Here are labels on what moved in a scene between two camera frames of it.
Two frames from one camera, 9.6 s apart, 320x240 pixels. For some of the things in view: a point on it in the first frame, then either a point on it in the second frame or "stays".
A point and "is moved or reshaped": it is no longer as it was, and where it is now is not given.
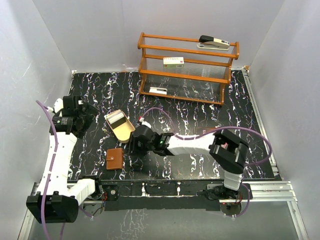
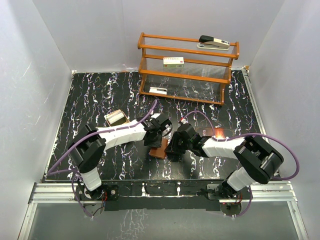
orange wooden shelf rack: [196, 70] stays
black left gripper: [89, 113] to [156, 144]
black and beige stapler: [209, 42] stays
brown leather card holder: [114, 159] is moved or reshaped
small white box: [158, 90] stays
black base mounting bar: [157, 195] stays
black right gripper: [132, 149] to [173, 147]
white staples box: [173, 62] stays
